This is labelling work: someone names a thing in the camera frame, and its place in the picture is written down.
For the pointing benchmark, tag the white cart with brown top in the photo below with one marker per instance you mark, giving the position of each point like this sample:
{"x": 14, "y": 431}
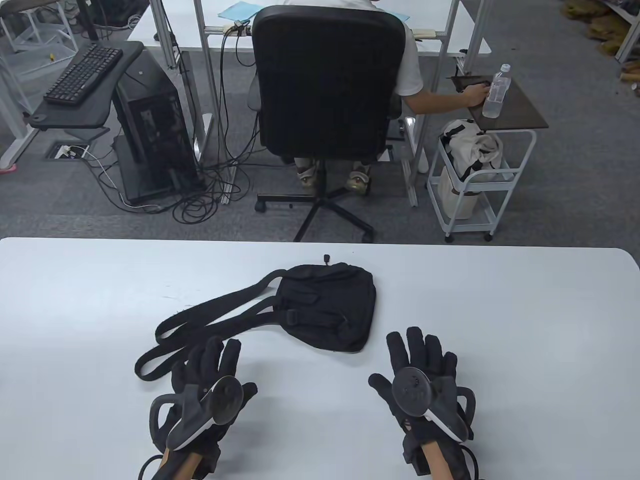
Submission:
{"x": 520, "y": 107}

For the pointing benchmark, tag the person's left forearm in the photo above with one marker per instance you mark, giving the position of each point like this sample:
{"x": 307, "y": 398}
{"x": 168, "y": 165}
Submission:
{"x": 172, "y": 465}

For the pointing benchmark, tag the white tote bag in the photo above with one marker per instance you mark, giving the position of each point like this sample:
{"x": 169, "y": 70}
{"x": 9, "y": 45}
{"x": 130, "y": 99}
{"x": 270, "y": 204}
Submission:
{"x": 457, "y": 200}

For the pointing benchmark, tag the pile of brown cardboard pieces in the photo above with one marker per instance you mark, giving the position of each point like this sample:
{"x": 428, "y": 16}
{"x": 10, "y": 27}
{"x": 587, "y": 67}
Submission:
{"x": 600, "y": 27}

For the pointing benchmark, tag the white desk with metal frame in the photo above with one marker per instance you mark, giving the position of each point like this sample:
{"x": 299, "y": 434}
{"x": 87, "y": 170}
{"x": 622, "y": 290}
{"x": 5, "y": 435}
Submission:
{"x": 150, "y": 35}

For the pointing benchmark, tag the floor power outlet box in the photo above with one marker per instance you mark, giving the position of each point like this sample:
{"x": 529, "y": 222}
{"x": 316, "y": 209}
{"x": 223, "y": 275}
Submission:
{"x": 55, "y": 150}

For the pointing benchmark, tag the person's right forearm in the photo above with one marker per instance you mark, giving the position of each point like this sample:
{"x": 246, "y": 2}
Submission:
{"x": 436, "y": 465}

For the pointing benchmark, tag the dark grey tracking controller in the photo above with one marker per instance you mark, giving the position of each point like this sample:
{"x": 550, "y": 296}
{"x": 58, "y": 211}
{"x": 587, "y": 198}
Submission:
{"x": 412, "y": 390}
{"x": 223, "y": 400}

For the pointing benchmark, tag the white shelf frame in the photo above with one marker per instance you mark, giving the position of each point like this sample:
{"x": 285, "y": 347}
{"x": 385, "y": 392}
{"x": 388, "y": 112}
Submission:
{"x": 627, "y": 39}

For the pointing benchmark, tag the beige power strip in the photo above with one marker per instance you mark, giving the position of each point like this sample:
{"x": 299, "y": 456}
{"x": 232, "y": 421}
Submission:
{"x": 425, "y": 33}

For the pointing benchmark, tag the black computer tower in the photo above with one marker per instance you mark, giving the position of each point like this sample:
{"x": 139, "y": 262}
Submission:
{"x": 150, "y": 125}

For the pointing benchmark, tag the white power strip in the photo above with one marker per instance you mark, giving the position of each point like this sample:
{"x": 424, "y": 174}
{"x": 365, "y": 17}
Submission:
{"x": 235, "y": 27}

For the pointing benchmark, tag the white desk frame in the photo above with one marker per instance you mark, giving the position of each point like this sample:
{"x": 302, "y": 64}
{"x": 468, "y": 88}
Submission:
{"x": 20, "y": 148}

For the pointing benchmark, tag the person's left hand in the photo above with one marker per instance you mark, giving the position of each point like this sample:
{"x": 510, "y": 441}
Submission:
{"x": 210, "y": 357}

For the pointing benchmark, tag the black curved side desk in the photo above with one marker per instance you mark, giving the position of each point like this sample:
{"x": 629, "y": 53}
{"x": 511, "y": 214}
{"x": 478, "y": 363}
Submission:
{"x": 75, "y": 117}

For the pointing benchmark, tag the black office chair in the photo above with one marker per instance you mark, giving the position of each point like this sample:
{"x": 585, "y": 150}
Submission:
{"x": 325, "y": 85}

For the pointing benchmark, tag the small pink object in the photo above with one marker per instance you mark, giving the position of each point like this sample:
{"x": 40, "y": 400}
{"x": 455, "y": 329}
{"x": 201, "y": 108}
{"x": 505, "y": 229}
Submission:
{"x": 7, "y": 169}

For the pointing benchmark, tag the black monitor stand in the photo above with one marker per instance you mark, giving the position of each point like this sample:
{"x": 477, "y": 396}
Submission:
{"x": 91, "y": 20}

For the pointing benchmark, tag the black keyboard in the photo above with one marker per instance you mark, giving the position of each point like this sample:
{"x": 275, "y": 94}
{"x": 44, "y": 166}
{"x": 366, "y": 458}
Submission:
{"x": 82, "y": 75}

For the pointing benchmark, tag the clear plastic water bottle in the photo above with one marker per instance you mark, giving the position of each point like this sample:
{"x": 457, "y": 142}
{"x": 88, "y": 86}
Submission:
{"x": 495, "y": 95}

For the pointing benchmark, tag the person's right hand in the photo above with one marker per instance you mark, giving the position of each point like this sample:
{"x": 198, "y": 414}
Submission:
{"x": 420, "y": 350}

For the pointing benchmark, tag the light blue paper folder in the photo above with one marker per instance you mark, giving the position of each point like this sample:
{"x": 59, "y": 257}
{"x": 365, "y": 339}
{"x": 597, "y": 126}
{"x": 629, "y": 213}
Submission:
{"x": 240, "y": 10}

